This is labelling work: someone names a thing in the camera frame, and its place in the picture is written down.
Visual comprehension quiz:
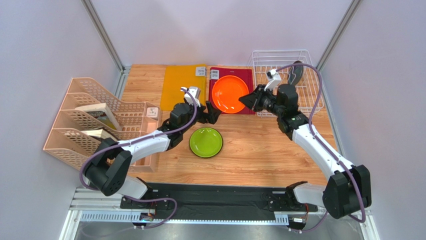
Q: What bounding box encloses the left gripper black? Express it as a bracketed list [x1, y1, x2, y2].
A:
[180, 100, 222, 134]

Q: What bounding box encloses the orange plate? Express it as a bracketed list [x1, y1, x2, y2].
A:
[211, 75, 249, 114]

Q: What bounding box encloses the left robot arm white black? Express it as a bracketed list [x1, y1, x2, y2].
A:
[79, 101, 222, 200]

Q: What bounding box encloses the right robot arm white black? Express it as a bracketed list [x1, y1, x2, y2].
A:
[239, 84, 372, 223]

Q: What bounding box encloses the upper book in rack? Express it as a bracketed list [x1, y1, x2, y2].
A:
[75, 103, 121, 130]

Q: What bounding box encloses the book in rack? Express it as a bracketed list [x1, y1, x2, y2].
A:
[81, 128, 118, 142]
[75, 103, 121, 130]

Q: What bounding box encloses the lower book in rack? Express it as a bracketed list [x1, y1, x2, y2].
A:
[81, 128, 118, 142]

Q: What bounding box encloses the pink magazine file rack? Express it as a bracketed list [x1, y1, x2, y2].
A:
[43, 77, 145, 170]

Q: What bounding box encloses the red file folder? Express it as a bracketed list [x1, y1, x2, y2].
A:
[208, 67, 255, 115]

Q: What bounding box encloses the dark grey plate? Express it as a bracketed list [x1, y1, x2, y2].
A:
[287, 65, 304, 86]

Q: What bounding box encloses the orange file folder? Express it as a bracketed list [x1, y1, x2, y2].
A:
[160, 64, 207, 111]

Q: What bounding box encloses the small white box in organizer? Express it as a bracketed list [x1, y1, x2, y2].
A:
[146, 107, 160, 120]

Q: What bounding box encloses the black base mat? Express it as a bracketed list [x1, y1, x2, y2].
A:
[118, 182, 318, 221]

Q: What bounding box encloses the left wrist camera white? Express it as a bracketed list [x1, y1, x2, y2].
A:
[180, 86, 201, 107]

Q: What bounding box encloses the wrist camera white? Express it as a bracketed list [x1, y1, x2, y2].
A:
[180, 86, 201, 107]
[264, 69, 282, 91]

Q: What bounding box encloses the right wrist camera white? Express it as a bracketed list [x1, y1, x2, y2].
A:
[264, 69, 282, 91]

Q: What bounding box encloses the white wire dish rack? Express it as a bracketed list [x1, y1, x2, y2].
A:
[248, 49, 319, 116]

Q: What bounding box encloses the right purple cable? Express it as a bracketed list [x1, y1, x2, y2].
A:
[276, 63, 367, 233]

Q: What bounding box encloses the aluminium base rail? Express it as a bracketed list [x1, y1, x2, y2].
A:
[60, 183, 379, 240]

